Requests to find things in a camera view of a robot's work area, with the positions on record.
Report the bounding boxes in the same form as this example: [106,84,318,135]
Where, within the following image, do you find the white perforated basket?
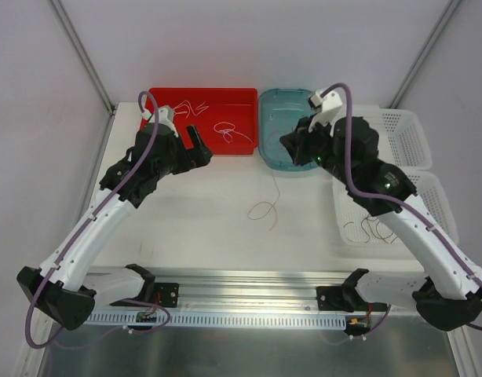
[352,105,433,170]
[332,168,459,248]

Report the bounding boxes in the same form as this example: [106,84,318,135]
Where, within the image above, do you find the lower white perforated basket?
[332,168,459,248]

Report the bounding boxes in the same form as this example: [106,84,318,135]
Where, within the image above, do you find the left aluminium frame post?
[47,0,115,115]

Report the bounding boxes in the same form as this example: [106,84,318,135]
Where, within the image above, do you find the white slotted cable duct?
[86,309,346,331]

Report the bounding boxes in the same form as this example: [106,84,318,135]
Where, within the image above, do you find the white wires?
[169,100,254,145]

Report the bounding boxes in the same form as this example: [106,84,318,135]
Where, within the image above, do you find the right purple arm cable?
[319,82,482,346]

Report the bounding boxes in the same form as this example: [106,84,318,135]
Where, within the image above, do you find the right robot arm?
[279,117,482,331]

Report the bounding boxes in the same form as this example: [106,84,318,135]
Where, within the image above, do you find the pink wires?
[246,131,301,232]

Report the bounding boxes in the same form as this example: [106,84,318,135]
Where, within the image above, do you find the red plastic bin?
[149,87,258,156]

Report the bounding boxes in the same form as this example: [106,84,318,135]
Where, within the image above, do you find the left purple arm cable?
[24,90,173,350]

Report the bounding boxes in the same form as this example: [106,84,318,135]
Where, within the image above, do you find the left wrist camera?
[141,105,179,137]

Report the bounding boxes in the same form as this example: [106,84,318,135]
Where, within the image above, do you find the teal translucent plastic bin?
[258,89,317,172]

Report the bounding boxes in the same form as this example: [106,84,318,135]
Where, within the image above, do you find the aluminium frame post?
[388,0,465,108]
[47,0,115,115]

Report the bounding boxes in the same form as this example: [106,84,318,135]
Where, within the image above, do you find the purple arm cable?
[319,82,482,346]
[24,90,173,350]

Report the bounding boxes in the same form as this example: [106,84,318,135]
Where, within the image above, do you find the right aluminium frame post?
[388,0,465,108]

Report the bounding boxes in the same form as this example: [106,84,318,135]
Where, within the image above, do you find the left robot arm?
[16,123,212,331]

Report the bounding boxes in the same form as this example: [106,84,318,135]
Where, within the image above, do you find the aluminium mounting rail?
[83,269,462,317]

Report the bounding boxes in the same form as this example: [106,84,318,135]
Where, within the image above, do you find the upper white perforated basket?
[352,105,433,170]

